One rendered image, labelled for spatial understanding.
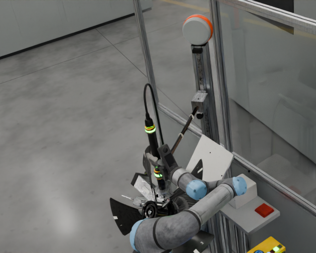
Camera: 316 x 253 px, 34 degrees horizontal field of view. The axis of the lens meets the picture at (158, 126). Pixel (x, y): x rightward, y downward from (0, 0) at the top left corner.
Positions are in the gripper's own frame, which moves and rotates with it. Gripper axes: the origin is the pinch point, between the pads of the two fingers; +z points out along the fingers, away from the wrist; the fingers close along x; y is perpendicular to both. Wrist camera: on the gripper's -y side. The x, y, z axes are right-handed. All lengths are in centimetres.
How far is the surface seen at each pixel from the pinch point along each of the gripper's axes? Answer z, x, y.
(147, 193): 31, 7, 50
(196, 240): -21.9, 2.4, 41.9
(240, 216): 3, 48, 75
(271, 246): -39, 33, 54
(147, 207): 9.2, -4.4, 38.2
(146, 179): 40, 12, 49
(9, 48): 541, 75, 146
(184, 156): 93, 71, 94
